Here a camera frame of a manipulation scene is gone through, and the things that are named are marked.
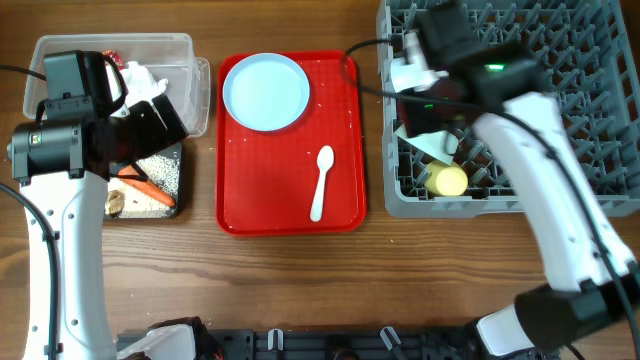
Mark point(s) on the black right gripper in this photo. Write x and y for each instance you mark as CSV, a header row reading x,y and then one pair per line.
x,y
417,118

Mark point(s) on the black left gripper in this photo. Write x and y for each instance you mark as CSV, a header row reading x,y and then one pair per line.
x,y
156,136

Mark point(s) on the green bowl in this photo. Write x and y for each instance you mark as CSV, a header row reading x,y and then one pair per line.
x,y
440,145

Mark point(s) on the white tissue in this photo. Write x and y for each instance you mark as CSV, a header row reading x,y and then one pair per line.
x,y
141,84

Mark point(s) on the white rice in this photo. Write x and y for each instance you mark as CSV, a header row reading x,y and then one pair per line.
x,y
160,170

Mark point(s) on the orange carrot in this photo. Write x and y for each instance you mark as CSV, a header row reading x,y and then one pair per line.
x,y
130,176

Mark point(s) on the yellow plastic cup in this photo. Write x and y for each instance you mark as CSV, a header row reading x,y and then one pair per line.
x,y
446,180

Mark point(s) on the red snack wrapper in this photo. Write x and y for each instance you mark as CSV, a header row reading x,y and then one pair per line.
x,y
113,59

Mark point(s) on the brown food scrap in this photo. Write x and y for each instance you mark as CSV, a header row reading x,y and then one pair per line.
x,y
115,203

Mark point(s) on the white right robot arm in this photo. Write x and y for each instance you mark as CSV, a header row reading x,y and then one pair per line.
x,y
592,275

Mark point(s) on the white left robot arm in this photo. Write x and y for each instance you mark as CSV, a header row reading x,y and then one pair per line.
x,y
61,165

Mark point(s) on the grey dishwasher rack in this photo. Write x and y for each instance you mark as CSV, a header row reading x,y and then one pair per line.
x,y
588,65

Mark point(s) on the black tray bin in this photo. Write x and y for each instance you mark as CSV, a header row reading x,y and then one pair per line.
x,y
170,180

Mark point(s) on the clear plastic bin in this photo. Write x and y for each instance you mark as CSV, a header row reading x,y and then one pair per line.
x,y
167,56

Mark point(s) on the white plastic spoon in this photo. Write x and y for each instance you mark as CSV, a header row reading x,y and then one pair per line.
x,y
324,161

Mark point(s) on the large light blue plate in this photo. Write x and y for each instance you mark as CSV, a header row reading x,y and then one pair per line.
x,y
266,92

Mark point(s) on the red serving tray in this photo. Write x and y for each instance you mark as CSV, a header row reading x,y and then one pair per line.
x,y
265,182

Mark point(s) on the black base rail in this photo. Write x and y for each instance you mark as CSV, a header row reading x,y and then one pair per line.
x,y
447,343

